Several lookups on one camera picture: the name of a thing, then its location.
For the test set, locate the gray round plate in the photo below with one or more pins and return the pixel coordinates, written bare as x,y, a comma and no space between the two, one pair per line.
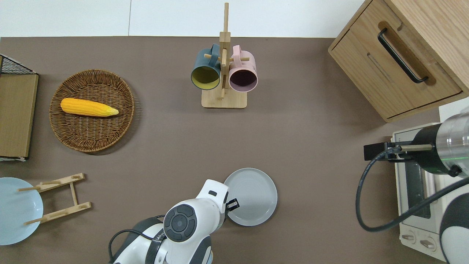
254,196

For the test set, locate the dark teal mug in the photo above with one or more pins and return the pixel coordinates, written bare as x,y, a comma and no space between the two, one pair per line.
205,75

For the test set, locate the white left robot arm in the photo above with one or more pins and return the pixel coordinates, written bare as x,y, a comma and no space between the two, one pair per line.
194,216

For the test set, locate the wooden cabinet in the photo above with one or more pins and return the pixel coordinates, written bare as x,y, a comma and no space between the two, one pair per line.
395,66

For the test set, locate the brown wicker basket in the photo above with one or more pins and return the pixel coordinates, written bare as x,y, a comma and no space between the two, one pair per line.
91,128

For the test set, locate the light blue plate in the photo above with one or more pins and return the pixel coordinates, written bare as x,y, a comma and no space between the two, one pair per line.
18,216

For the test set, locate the pink mug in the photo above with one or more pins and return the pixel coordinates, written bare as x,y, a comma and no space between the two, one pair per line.
243,77

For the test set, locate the white toaster oven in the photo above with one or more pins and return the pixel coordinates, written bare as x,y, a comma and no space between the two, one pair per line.
414,227

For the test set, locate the yellow corn cob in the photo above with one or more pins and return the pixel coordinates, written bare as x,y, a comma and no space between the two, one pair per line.
88,107

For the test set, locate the wooden mug tree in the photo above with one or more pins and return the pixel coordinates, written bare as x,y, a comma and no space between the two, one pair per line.
224,99

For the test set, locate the wooden plate rack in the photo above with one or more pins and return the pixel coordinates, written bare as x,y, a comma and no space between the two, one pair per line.
73,194

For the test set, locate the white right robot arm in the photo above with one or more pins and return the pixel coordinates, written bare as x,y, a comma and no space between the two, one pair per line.
454,139

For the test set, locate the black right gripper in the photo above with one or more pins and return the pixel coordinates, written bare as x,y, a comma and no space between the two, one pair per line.
427,159

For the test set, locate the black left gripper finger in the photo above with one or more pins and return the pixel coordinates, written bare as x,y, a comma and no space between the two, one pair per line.
233,204

